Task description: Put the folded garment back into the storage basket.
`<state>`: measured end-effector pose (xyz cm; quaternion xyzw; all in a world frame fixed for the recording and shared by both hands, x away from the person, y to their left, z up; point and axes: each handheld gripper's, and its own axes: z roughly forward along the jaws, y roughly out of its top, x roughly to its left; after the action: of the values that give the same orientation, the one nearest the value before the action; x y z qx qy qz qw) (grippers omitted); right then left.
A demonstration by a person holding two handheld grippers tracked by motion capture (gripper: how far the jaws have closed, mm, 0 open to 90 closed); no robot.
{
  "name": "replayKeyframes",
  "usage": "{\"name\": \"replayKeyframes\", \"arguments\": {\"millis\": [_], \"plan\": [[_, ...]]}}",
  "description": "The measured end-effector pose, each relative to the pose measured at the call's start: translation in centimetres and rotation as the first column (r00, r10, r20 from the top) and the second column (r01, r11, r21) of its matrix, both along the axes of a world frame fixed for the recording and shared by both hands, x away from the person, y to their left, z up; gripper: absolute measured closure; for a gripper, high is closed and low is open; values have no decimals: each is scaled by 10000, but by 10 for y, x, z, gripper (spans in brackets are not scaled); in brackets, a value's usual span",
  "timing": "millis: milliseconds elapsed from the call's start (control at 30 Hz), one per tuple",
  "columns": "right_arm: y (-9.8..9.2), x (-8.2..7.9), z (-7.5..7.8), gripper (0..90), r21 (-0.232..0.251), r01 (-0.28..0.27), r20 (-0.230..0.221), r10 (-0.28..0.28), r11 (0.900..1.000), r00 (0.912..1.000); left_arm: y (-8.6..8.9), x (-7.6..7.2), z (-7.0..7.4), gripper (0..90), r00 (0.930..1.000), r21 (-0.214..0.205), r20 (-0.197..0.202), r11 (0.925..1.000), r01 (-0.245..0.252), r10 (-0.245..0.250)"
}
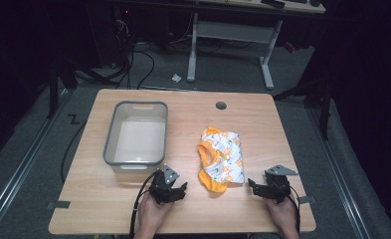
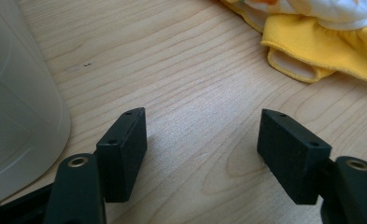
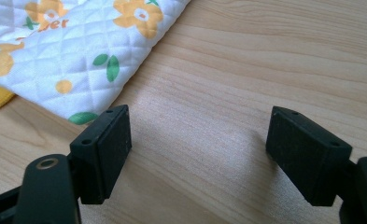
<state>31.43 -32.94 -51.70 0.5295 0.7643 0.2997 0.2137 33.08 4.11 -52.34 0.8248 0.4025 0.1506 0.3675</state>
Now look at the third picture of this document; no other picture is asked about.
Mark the white quilted floral garment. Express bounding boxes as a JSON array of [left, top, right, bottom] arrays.
[[0, 0, 192, 126]]

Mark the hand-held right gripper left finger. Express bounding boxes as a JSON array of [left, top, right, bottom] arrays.
[[68, 104, 133, 205]]

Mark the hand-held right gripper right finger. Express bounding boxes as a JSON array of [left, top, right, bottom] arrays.
[[264, 105, 354, 207]]

